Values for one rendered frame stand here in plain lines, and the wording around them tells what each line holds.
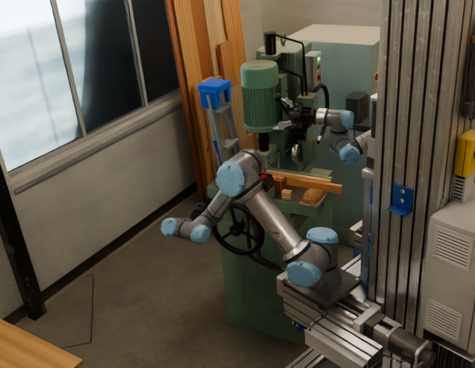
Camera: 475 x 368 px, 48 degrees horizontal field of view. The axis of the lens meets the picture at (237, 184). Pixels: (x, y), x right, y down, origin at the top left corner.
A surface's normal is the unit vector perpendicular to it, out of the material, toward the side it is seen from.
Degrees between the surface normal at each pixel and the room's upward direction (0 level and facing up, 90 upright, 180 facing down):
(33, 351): 0
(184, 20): 87
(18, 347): 0
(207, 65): 87
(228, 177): 84
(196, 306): 1
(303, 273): 96
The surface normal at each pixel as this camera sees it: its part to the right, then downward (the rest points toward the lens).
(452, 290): -0.74, 0.36
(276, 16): -0.54, 0.43
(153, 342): -0.08, -0.88
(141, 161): 0.84, 0.19
